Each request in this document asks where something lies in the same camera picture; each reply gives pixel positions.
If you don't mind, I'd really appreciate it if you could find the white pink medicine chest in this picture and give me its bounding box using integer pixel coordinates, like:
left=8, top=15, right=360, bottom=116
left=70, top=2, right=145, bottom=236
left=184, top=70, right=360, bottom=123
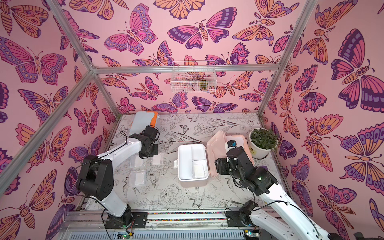
left=226, top=135, right=255, bottom=166

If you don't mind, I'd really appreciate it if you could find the beige pink first aid box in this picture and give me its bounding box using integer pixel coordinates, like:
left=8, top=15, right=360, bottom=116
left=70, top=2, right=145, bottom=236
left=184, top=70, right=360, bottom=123
left=174, top=131, right=226, bottom=188

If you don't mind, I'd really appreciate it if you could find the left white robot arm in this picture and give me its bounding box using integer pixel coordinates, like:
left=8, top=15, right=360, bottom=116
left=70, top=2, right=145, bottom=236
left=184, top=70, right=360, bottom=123
left=77, top=125, right=160, bottom=229

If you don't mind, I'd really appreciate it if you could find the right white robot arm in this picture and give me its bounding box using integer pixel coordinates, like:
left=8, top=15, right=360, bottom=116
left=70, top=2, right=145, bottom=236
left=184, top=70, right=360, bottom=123
left=216, top=141, right=341, bottom=240

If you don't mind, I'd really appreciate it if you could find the blue orange first aid box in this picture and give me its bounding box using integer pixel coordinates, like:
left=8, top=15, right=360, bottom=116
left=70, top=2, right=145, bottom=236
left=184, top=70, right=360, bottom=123
left=129, top=111, right=160, bottom=135

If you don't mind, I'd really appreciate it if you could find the potted green plant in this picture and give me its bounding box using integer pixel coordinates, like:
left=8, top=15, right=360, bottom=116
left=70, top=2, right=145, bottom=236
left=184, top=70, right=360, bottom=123
left=249, top=128, right=279, bottom=160

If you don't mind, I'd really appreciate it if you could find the green toy in basket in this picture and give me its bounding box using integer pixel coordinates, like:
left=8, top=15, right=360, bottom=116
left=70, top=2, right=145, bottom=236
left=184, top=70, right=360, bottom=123
left=198, top=80, right=208, bottom=92

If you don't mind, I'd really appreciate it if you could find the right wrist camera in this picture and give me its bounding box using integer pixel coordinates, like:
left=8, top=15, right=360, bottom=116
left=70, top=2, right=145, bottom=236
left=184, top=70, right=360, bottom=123
left=226, top=140, right=237, bottom=152

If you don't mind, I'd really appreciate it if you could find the white wire wall basket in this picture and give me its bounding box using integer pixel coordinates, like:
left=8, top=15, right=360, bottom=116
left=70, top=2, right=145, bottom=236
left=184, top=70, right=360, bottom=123
left=169, top=60, right=217, bottom=94

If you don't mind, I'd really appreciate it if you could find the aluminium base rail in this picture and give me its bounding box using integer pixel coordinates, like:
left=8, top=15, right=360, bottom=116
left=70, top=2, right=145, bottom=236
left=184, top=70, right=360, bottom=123
left=57, top=208, right=297, bottom=240

